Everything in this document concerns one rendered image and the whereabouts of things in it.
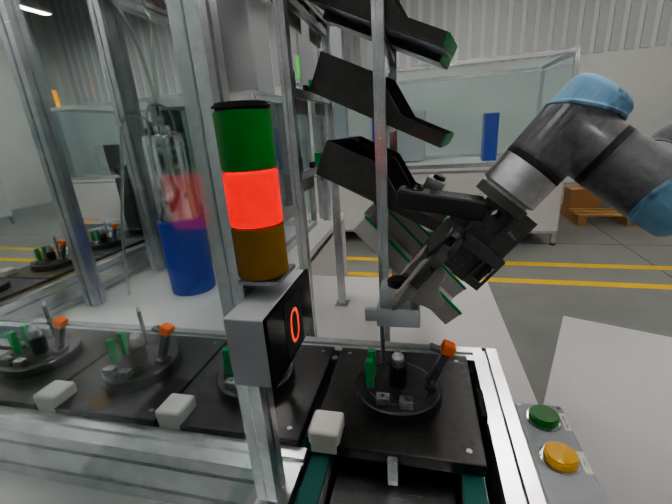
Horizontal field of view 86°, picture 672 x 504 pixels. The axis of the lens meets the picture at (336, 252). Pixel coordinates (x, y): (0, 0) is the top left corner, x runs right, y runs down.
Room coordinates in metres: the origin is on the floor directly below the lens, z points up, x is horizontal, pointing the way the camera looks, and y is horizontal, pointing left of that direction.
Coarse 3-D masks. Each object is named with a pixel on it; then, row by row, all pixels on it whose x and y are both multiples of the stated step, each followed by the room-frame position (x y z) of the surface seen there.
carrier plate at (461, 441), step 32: (352, 352) 0.62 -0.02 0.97; (352, 384) 0.52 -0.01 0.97; (448, 384) 0.50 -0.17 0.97; (352, 416) 0.45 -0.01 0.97; (448, 416) 0.43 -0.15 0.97; (352, 448) 0.39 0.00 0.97; (384, 448) 0.38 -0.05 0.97; (416, 448) 0.38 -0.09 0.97; (448, 448) 0.38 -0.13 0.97; (480, 448) 0.37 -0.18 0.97
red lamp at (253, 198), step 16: (224, 176) 0.32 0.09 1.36; (240, 176) 0.31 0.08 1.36; (256, 176) 0.31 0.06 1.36; (272, 176) 0.32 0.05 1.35; (240, 192) 0.31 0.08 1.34; (256, 192) 0.31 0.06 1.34; (272, 192) 0.32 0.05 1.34; (240, 208) 0.31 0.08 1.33; (256, 208) 0.31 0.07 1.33; (272, 208) 0.32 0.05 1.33; (240, 224) 0.31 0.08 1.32; (256, 224) 0.31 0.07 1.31; (272, 224) 0.32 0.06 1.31
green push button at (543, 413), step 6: (534, 408) 0.44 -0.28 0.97; (540, 408) 0.44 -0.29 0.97; (546, 408) 0.43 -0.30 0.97; (534, 414) 0.42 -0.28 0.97; (540, 414) 0.42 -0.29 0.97; (546, 414) 0.42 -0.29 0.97; (552, 414) 0.42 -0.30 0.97; (558, 414) 0.42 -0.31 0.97; (534, 420) 0.42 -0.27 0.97; (540, 420) 0.41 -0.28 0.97; (546, 420) 0.41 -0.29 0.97; (552, 420) 0.41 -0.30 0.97; (558, 420) 0.41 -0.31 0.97; (540, 426) 0.41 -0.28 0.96; (546, 426) 0.41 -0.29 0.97; (552, 426) 0.41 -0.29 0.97
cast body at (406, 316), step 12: (396, 276) 0.50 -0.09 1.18; (384, 288) 0.48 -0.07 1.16; (396, 288) 0.48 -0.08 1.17; (384, 300) 0.48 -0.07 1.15; (372, 312) 0.50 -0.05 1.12; (384, 312) 0.48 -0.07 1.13; (396, 312) 0.47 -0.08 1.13; (408, 312) 0.47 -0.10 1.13; (384, 324) 0.48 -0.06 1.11; (396, 324) 0.47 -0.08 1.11; (408, 324) 0.47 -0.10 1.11
